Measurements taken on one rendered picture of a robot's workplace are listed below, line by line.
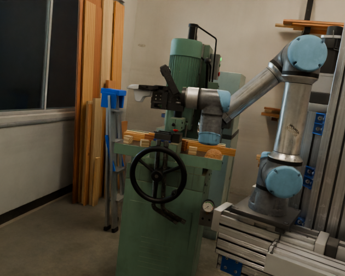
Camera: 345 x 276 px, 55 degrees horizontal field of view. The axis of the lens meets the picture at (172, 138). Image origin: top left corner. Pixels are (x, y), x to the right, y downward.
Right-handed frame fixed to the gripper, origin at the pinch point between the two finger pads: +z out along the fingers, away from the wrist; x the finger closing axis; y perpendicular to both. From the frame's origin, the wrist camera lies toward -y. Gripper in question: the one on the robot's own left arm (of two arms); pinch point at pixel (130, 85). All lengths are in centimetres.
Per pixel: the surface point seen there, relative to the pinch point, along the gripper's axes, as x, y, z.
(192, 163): 59, 34, -22
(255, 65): 292, -58, -73
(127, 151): 62, 32, 14
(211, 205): 53, 53, -34
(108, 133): 141, 31, 51
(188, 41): 63, -30, -13
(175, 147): 49, 25, -13
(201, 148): 74, 27, -26
